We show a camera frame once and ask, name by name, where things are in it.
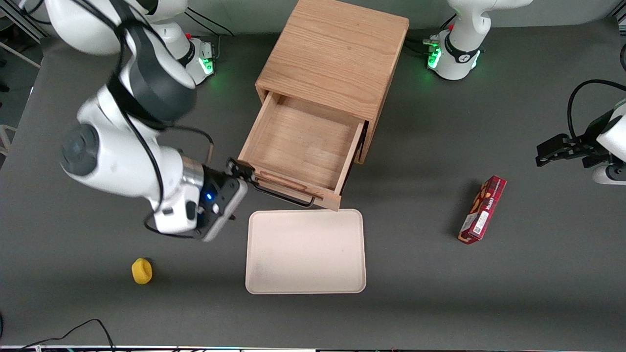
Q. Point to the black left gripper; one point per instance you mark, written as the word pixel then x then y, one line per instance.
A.
pixel 588 142

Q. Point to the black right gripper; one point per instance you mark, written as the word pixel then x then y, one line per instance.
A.
pixel 218 180

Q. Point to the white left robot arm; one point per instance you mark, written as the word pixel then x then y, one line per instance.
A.
pixel 464 29

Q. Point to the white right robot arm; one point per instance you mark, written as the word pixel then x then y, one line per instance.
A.
pixel 117 161

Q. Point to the wooden drawer cabinet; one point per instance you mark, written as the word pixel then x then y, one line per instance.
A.
pixel 337 54

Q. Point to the red cookie box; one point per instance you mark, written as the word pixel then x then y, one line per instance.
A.
pixel 482 210

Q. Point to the cream rectangular tray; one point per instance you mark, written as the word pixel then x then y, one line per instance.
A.
pixel 305 252

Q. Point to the yellow lemon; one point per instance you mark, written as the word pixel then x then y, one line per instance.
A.
pixel 142 271

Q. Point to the white metal stand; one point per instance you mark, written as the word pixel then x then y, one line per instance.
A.
pixel 19 54

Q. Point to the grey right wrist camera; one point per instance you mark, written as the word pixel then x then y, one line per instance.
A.
pixel 230 215

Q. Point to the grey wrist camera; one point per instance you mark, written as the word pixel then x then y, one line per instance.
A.
pixel 609 174
pixel 230 215

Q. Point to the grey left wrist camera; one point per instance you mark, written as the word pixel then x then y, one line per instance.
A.
pixel 609 174

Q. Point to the aluminium frame profile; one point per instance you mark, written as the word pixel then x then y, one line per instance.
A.
pixel 19 22

